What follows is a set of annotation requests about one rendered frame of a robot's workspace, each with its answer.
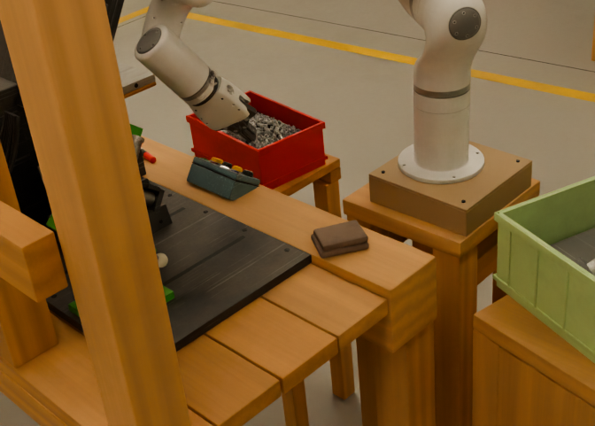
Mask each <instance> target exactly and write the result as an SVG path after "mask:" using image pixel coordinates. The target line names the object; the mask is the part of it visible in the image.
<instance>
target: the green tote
mask: <svg viewBox="0 0 595 426"><path fill-rule="evenodd" d="M494 220H495V221H496V222H497V223H498V257H497V273H496V274H493V275H492V278H493V279H494V280H495V281H497V286H498V287H499V288H500V289H501V290H502V291H504V292H505V293H506V294H507V295H509V296H510V297H511V298H513V299H514V300H515V301H516V302H518V303H519V304H520V305H521V306H523V307H524V308H525V309H527V310H528V311H529V312H531V313H532V314H533V315H535V316H536V317H537V318H538V319H539V320H540V321H541V322H543V323H544V324H545V325H546V326H548V327H549V328H550V329H552V330H553V331H554V332H556V333H557V334H558V335H559V336H561V337H562V338H563V339H565V340H566V341H567V342H568V343H570V344H571V345H572V346H574V347H575V348H576V349H577V350H578V351H579V352H581V353H582V354H583V355H584V356H586V357H587V358H588V359H589V360H591V361H592V362H593V363H595V276H594V275H592V274H591V273H589V272H588V271H587V270H585V269H584V268H582V267H580V266H579V265H577V264H576V263H575V262H574V261H572V260H571V259H569V258H568V257H566V256H565V255H563V254H562V253H560V252H558V251H557V250H555V249H554V248H552V247H551V246H550V245H551V244H555V243H557V242H559V241H561V240H564V239H567V238H569V237H572V236H575V235H578V234H580V233H583V232H584V231H587V230H589V229H592V228H595V176H593V177H591V178H588V179H585V180H582V181H580V182H576V183H573V184H571V185H568V186H566V187H563V188H561V189H558V190H554V191H552V192H549V193H546V194H544V195H542V196H539V197H536V198H532V199H530V200H527V201H524V202H522V203H520V204H517V205H513V206H510V207H508V208H505V209H503V210H500V211H497V212H495V213H494Z"/></svg>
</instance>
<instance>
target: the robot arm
mask: <svg viewBox="0 0 595 426"><path fill-rule="evenodd" d="M211 2H212V0H151V3H150V6H149V9H148V11H147V14H146V18H145V21H144V25H143V32H142V36H141V37H140V39H139V40H138V42H137V44H136V46H135V58H136V59H137V60H138V61H139V62H141V63H142V64H143V65H144V66H145V67H146V68H147V69H149V70H150V71H151V72H152V73H153V74H154V75H155V76H157V77H158V78H159V79H160V80H161V81H162V82H164V83H165V85H166V86H167V87H168V88H169V89H171V90H172V91H173V92H174V93H175V94H176V95H177V96H178V97H180V98H181V99H182V100H183V101H184V102H185V103H186V104H188V105H189V107H190V108H191V110H192V111H193V113H195V114H196V116H197V117H198V118H199V119H200V120H201V121H202V122H203V123H204V124H205V125H206V126H207V127H208V128H210V129H212V130H215V131H220V130H224V129H225V130H230V131H232V132H233V133H235V134H237V133H238V134H239V135H240V136H241V137H242V138H244V139H245V140H246V141H247V142H248V143H251V142H252V141H253V142H254V141H256V135H257V129H256V128H255V127H254V126H252V124H251V123H250V122H249V119H251V118H252V117H253V116H255V115H256V108H254V107H252V106H251V105H248V103H250V102H251V100H250V98H249V97H248V96H247V95H245V94H244V93H243V92H242V91H241V90H240V89H239V88H238V87H237V86H235V85H234V84H233V83H231V82H230V81H228V80H226V79H224V78H222V77H220V76H218V77H216V76H217V73H216V71H215V70H212V69H211V68H210V67H209V66H208V65H207V64H206V63H205V62H204V61H202V60H201V59H200V58H199V57H198V56H197V55H196V54H195V53H194V52H193V51H192V50H191V49H190V48H189V47H188V46H187V45H186V44H185V43H184V42H183V41H181V40H180V35H181V31H182V27H183V24H184V22H185V19H186V18H187V16H188V14H189V12H190V10H191V9H192V8H193V7H196V8H200V7H205V6H207V5H208V4H210V3H211ZM399 2H400V3H401V4H402V6H403V7H404V9H405V10H406V12H407V13H408V14H409V15H410V16H411V17H412V18H413V19H414V20H415V21H416V22H417V23H418V24H419V25H420V26H421V27H422V28H423V29H424V32H425V36H426V43H425V49H424V52H423V53H422V55H420V56H419V57H418V58H417V60H416V61H415V64H414V67H413V144H412V145H410V146H408V147H406V148H405V149H404V150H402V151H401V153H400V154H399V156H398V167H399V169H400V170H401V172H402V173H403V174H405V175H406V176H408V177H410V178H412V179H414V180H416V181H419V182H425V183H433V184H451V183H457V182H464V181H466V180H469V179H471V178H473V177H475V176H476V175H478V174H479V173H480V172H481V171H482V170H483V167H484V156H483V154H482V153H481V152H480V151H479V150H478V149H477V148H476V147H474V146H473V145H471V144H469V114H470V83H471V65H472V62H473V59H474V57H475V54H476V53H477V52H478V50H479V49H480V47H481V45H482V43H483V40H484V37H485V35H486V30H487V14H486V9H485V6H484V3H483V0H399Z"/></svg>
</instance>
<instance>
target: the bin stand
mask: <svg viewBox="0 0 595 426"><path fill-rule="evenodd" d="M325 155H327V156H328V159H326V160H325V163H326V164H325V165H324V166H322V167H318V168H316V169H314V170H313V171H311V172H309V173H307V174H304V175H301V176H299V177H298V178H296V179H294V180H292V181H290V182H287V183H284V184H283V185H281V186H279V187H277V188H275V189H274V190H275V191H278V192H280V193H282V194H284V195H286V196H290V195H292V194H293V193H295V192H297V191H299V190H301V189H303V188H304V187H305V186H307V185H309V184H310V183H313V193H314V202H315V207H316V208H319V209H321V210H323V211H325V212H328V213H331V214H334V215H335V216H338V217H340V218H342V217H341V206H340V194H339V182H338V180H339V179H341V168H340V159H339V158H336V157H334V156H331V155H328V154H326V153H325ZM329 362H330V371H331V381H332V391H333V393H334V394H335V395H337V396H338V397H339V398H341V399H347V398H348V397H349V396H351V395H352V394H353V393H354V392H355V388H354V376H353V365H352V343H350V344H348V345H347V346H346V347H345V348H344V349H342V350H341V351H338V354H337V355H335V356H334V357H333V358H332V359H330V360H329ZM282 403H283V410H284V417H285V423H286V426H309V420H308V412H307V404H306V396H305V381H304V380H303V381H302V382H300V383H299V384H297V385H296V386H295V387H294V388H292V389H291V390H290V391H288V392H287V393H285V394H283V393H282Z"/></svg>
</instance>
